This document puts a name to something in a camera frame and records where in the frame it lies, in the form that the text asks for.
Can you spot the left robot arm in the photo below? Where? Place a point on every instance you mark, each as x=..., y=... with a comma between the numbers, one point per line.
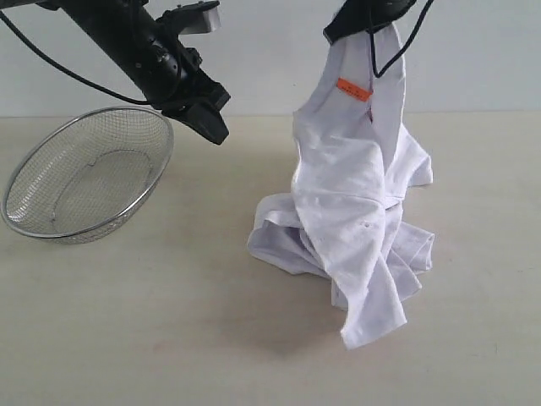
x=120, y=29

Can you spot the white printed t-shirt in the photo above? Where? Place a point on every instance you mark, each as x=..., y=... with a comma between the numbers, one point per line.
x=342, y=218

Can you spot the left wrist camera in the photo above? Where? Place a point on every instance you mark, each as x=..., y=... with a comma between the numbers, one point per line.
x=192, y=19

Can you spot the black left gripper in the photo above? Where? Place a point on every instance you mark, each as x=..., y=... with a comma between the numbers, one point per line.
x=170, y=75

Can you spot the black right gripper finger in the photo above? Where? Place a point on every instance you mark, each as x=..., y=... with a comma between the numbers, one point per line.
x=356, y=16

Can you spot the metal mesh basket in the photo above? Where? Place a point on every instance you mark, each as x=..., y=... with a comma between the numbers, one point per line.
x=88, y=177

